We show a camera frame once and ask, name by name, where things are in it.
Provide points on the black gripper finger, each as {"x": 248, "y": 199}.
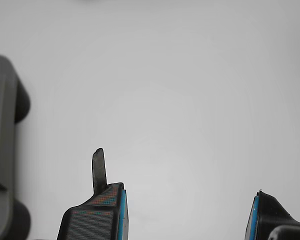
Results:
{"x": 90, "y": 222}
{"x": 270, "y": 210}

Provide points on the grey holder with black legs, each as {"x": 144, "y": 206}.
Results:
{"x": 2, "y": 125}

